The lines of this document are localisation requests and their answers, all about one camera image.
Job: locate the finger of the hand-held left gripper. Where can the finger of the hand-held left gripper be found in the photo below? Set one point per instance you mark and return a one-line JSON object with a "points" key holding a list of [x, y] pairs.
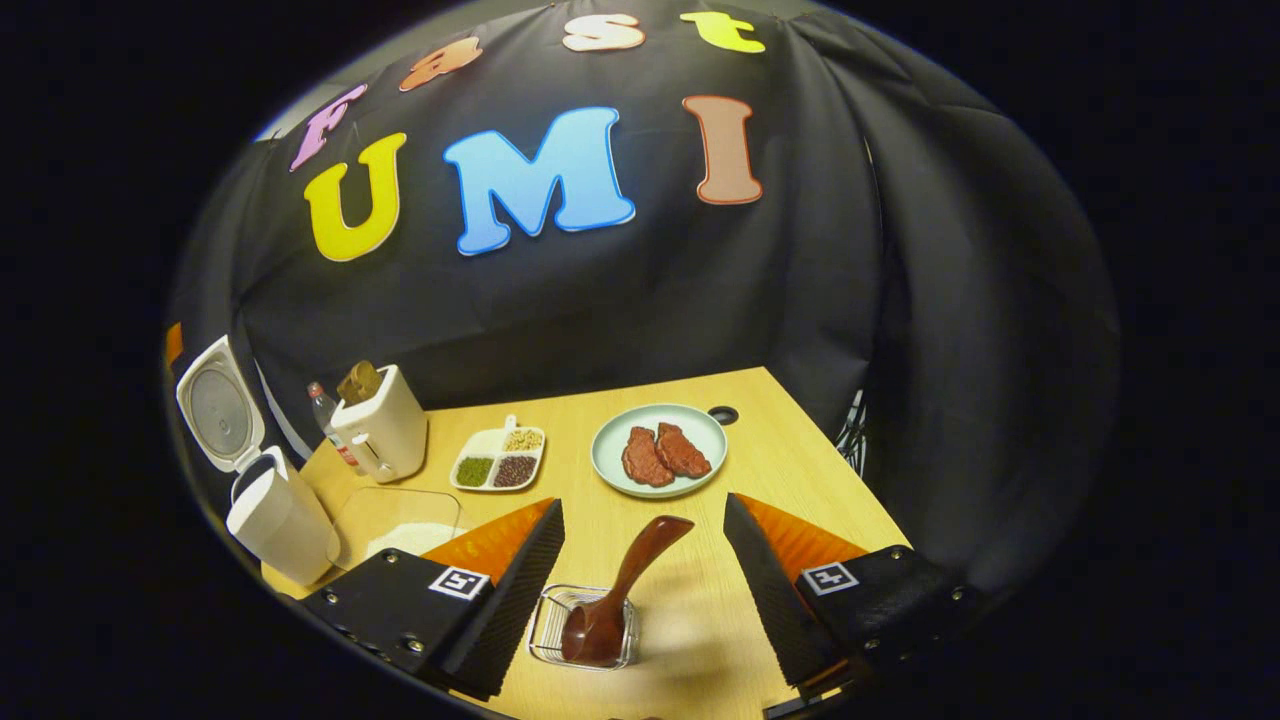
{"points": [[174, 345]]}

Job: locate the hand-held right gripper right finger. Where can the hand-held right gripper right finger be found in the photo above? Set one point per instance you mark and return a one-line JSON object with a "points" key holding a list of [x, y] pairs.
{"points": [[770, 600]]}

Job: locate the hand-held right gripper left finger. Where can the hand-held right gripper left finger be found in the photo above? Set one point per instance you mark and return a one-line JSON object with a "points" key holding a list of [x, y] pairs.
{"points": [[515, 600]]}

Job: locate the clear chopstick holder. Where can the clear chopstick holder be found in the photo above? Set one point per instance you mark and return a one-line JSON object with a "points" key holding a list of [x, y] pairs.
{"points": [[545, 625]]}

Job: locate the brown wooden spoon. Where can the brown wooden spoon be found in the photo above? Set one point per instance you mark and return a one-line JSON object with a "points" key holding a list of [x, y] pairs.
{"points": [[630, 580]]}

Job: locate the clear plastic rice container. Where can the clear plastic rice container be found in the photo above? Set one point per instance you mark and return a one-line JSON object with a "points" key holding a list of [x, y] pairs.
{"points": [[400, 520]]}

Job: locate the white rice cooker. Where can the white rice cooker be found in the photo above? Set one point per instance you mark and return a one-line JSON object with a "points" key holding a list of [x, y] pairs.
{"points": [[280, 520]]}

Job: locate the white divided bean dish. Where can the white divided bean dish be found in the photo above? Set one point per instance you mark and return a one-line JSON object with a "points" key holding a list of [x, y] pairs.
{"points": [[490, 445]]}

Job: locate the clear plastic bottle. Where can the clear plastic bottle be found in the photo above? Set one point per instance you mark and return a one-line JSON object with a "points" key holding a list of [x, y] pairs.
{"points": [[322, 410]]}

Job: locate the red meat piece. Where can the red meat piece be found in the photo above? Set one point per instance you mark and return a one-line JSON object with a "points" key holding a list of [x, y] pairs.
{"points": [[645, 460], [688, 452]]}

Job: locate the pale green plate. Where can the pale green plate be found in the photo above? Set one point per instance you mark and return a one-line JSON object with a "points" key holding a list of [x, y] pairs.
{"points": [[610, 450]]}

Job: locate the brown bread slice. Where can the brown bread slice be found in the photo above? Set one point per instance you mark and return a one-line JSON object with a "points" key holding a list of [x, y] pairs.
{"points": [[368, 378], [350, 390]]}

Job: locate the black table grommet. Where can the black table grommet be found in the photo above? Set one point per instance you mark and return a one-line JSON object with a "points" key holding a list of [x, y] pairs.
{"points": [[723, 415]]}

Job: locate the white toaster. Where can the white toaster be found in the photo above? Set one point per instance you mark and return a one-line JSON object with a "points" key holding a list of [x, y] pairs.
{"points": [[395, 430]]}

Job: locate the black backdrop cloth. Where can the black backdrop cloth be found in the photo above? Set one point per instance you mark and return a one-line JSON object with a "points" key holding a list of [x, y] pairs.
{"points": [[650, 300]]}

